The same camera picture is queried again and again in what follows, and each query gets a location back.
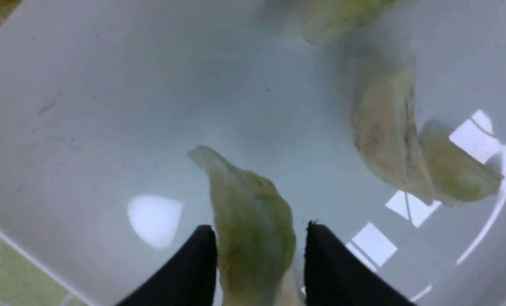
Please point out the green dumpling plate bottom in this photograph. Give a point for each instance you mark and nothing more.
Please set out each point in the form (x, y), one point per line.
(457, 177)

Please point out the pale white dumpling on plate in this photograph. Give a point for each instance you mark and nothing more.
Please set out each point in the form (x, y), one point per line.
(385, 133)

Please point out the green dumpling on plate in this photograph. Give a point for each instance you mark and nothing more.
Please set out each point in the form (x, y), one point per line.
(324, 21)

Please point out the white square plate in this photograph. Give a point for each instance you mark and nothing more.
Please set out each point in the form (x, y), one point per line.
(151, 106)

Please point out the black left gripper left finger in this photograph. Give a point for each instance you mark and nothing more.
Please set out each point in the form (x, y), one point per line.
(187, 279)

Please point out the green dumpling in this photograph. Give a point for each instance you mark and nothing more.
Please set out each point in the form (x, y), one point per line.
(256, 236)
(324, 21)

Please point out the green checkered tablecloth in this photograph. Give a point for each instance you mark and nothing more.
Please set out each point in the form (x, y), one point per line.
(6, 276)

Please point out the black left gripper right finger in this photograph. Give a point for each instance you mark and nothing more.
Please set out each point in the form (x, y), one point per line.
(335, 277)

